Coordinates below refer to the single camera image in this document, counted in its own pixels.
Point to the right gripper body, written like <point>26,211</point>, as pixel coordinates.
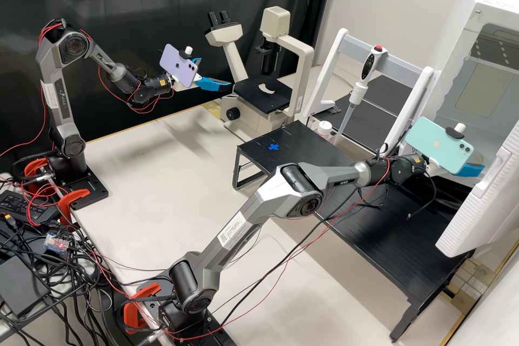
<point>432,164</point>

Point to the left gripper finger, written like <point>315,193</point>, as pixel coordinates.
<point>213,85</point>
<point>197,62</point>

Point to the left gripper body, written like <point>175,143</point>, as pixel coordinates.
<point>196,80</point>

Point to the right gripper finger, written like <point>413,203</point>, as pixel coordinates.
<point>472,170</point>

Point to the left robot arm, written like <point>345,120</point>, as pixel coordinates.
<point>56,90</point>

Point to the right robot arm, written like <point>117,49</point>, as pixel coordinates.
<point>284,192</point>

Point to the incubator door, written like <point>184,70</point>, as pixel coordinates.
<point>482,208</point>

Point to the white incubator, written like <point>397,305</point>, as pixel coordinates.
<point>458,38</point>

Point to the cream microscope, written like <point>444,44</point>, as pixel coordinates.
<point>259,94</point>

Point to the black platform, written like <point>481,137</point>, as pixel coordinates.
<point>373,119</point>
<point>395,88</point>
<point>259,155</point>
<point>397,248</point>

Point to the white pipette stand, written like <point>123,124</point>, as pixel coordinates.
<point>320,74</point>

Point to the white-capped bottle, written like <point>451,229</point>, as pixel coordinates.
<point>324,129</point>

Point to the pipette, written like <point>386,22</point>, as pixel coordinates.
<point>367,66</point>

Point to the red clamp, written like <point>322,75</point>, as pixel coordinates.
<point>32,167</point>
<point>75,197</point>
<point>131,309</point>

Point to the black power adapter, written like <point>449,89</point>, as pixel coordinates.
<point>24,206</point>

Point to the small circuit board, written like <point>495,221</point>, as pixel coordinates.
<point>56,242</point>

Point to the black flat box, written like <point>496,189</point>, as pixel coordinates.
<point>20,285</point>

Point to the left wrist camera phone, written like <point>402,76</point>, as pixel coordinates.
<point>176,64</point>

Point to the wrist camera phone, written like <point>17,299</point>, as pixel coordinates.
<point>176,64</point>
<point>438,143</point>

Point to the right wrist camera phone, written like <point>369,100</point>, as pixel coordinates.
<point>438,143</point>

